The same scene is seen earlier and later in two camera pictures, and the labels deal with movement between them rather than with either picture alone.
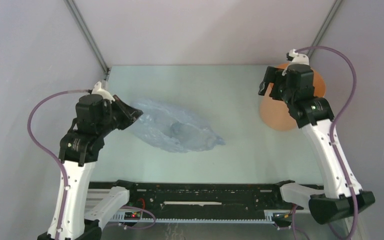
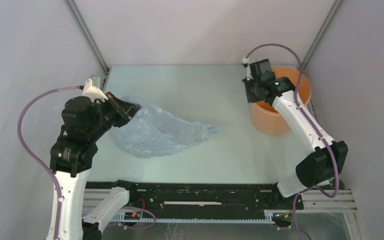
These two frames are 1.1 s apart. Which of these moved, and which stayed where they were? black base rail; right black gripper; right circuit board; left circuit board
Moved: right black gripper
Stayed: right circuit board; black base rail; left circuit board
